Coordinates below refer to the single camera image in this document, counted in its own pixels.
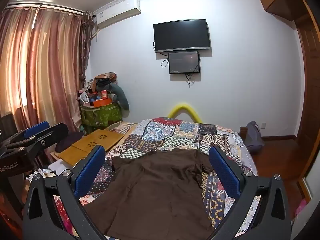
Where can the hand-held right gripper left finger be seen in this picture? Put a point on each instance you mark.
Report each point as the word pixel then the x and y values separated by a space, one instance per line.
pixel 90 172

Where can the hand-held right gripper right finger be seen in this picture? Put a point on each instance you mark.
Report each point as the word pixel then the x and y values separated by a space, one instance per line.
pixel 225 173

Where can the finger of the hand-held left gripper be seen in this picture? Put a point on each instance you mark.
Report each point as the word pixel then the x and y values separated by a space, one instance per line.
pixel 37 128
pixel 58 131

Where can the brown garment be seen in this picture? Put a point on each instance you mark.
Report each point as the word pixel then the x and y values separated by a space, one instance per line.
pixel 150 192

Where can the pile of clothes and boxes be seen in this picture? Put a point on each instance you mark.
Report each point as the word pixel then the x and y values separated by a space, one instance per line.
pixel 100 90

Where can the dark purple cushion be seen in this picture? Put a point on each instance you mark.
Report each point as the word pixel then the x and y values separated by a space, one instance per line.
pixel 67 141

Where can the wooden folding lap desk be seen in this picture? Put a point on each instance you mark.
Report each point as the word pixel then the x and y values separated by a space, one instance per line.
pixel 75 152

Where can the green patterned storage bag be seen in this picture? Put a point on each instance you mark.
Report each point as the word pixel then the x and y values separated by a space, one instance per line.
pixel 100 116

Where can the purple backpack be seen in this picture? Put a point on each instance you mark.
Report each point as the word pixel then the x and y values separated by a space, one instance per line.
pixel 255 137

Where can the patchwork printed blanket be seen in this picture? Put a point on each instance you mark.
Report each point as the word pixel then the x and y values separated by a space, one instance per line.
pixel 175 135

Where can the pink curtain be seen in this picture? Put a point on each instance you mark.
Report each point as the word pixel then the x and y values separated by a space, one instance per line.
pixel 37 55

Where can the yellow foam tube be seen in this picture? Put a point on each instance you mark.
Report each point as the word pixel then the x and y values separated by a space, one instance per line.
pixel 183 105

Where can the dark patterned curtain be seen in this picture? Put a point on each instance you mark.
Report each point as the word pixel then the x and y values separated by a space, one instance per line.
pixel 86 45

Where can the wooden door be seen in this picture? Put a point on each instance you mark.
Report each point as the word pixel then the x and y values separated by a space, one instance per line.
pixel 310 92

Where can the white air conditioner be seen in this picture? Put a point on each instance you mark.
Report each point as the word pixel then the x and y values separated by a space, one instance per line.
pixel 117 12

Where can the wooden bed frame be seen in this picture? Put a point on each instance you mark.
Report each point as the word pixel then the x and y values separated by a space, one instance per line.
pixel 243 133

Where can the small black wall monitor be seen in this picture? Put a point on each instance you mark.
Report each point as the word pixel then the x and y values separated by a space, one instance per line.
pixel 183 62

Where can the black wall television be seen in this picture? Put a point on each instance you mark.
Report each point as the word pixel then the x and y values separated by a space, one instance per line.
pixel 181 35

